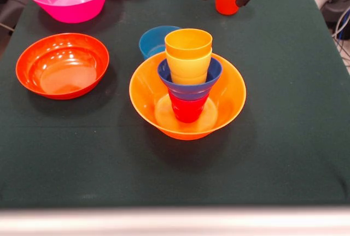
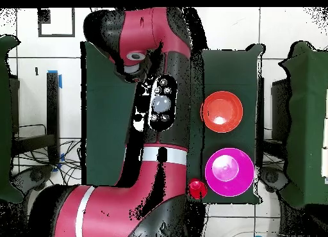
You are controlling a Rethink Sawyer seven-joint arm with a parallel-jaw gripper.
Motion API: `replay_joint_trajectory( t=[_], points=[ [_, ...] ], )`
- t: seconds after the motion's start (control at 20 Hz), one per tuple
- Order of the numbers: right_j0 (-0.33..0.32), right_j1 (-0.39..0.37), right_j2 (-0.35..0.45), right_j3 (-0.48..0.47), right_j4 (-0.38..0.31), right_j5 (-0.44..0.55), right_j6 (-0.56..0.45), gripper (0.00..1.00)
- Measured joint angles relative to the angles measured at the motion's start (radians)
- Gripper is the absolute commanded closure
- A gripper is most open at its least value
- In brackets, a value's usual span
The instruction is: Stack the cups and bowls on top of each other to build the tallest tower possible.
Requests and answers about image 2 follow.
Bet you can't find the shallow red-orange bowl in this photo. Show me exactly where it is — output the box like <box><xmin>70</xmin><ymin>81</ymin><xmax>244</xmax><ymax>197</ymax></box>
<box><xmin>200</xmin><ymin>90</ymin><xmax>244</xmax><ymax>133</ymax></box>

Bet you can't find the dark green tablecloth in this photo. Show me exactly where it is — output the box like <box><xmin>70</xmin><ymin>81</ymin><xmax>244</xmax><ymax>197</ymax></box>
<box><xmin>80</xmin><ymin>40</ymin><xmax>265</xmax><ymax>206</ymax></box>

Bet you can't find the red cup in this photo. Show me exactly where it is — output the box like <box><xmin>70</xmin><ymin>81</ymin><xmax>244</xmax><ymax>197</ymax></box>
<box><xmin>188</xmin><ymin>177</ymin><xmax>208</xmax><ymax>200</ymax></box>

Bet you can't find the large pink bowl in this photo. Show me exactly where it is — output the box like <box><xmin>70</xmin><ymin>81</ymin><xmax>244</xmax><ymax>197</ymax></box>
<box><xmin>204</xmin><ymin>147</ymin><xmax>256</xmax><ymax>197</ymax></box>

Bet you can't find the blue tape piece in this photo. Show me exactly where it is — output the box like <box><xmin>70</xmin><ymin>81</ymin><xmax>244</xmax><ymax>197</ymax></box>
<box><xmin>47</xmin><ymin>69</ymin><xmax>63</xmax><ymax>90</ymax></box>

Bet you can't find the green cloth side table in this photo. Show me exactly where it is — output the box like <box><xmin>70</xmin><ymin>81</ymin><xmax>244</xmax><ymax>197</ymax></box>
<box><xmin>0</xmin><ymin>35</ymin><xmax>24</xmax><ymax>204</ymax></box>
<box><xmin>278</xmin><ymin>40</ymin><xmax>328</xmax><ymax>210</ymax></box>

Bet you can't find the tangle of floor cables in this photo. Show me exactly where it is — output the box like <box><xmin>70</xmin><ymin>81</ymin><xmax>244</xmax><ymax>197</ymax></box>
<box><xmin>12</xmin><ymin>138</ymin><xmax>83</xmax><ymax>186</ymax></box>

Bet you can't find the black table frame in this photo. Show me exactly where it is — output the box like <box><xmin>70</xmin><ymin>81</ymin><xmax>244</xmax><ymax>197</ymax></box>
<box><xmin>10</xmin><ymin>71</ymin><xmax>61</xmax><ymax>166</ymax></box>
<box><xmin>256</xmin><ymin>76</ymin><xmax>289</xmax><ymax>168</ymax></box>

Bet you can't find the black square floor frame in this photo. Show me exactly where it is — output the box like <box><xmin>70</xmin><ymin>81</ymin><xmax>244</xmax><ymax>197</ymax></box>
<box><xmin>37</xmin><ymin>8</ymin><xmax>76</xmax><ymax>38</ymax></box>

